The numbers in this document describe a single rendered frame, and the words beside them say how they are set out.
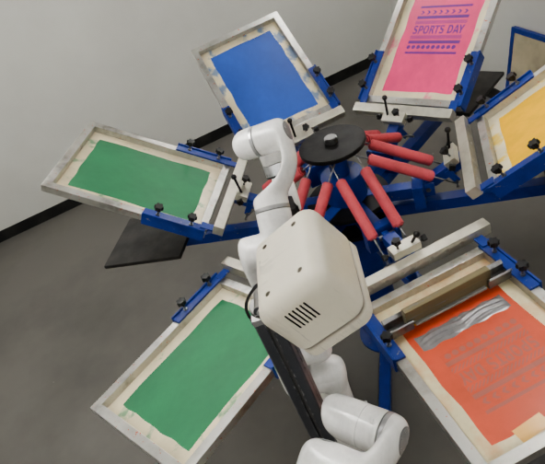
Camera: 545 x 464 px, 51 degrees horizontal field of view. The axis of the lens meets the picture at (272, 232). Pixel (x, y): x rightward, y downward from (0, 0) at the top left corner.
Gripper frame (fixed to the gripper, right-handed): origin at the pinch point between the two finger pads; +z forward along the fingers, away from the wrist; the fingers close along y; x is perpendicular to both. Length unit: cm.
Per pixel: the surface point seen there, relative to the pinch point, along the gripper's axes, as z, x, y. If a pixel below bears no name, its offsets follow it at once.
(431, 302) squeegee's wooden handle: 52, 36, -49
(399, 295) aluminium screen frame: 51, 28, -64
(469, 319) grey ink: 62, 47, -47
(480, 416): 78, 33, -15
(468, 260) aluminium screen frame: 49, 58, -69
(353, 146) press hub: -4, 35, -105
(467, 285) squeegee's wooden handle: 51, 51, -52
